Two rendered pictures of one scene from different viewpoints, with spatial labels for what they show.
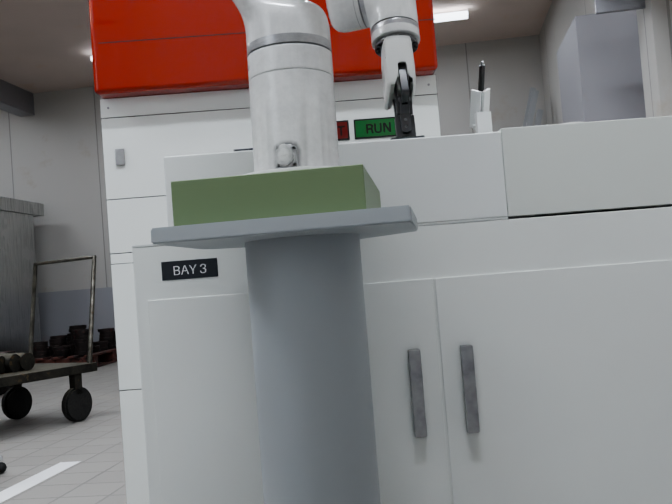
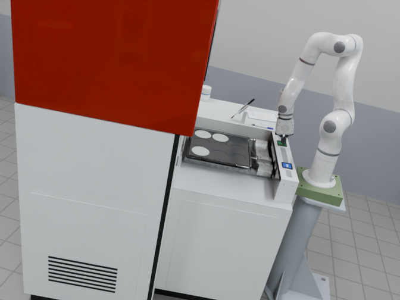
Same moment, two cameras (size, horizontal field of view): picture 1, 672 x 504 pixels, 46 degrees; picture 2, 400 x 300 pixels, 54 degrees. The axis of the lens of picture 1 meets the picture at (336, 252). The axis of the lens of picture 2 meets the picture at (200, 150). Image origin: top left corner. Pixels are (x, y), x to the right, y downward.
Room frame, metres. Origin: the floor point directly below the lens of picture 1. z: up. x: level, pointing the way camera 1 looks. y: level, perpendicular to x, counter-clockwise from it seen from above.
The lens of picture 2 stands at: (1.81, 2.01, 1.98)
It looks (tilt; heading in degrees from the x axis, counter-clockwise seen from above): 29 degrees down; 270
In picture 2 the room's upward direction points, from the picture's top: 12 degrees clockwise
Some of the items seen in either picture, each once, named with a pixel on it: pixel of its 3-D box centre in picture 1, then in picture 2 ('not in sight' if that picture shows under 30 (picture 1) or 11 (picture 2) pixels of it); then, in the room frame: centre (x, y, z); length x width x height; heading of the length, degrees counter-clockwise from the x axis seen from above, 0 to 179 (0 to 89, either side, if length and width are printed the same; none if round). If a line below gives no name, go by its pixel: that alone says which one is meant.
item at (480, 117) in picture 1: (481, 123); (242, 112); (1.59, -0.31, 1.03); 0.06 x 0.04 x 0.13; 1
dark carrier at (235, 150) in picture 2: not in sight; (219, 146); (1.69, -0.07, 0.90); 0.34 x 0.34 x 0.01; 1
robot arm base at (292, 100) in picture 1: (293, 121); (323, 165); (1.11, 0.04, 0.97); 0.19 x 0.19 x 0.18
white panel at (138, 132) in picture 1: (274, 169); (181, 134); (1.91, 0.13, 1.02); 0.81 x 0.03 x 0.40; 91
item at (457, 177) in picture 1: (335, 190); (280, 164); (1.33, -0.01, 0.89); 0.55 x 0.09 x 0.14; 91
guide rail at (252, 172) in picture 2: not in sight; (227, 167); (1.63, 0.05, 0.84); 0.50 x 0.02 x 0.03; 1
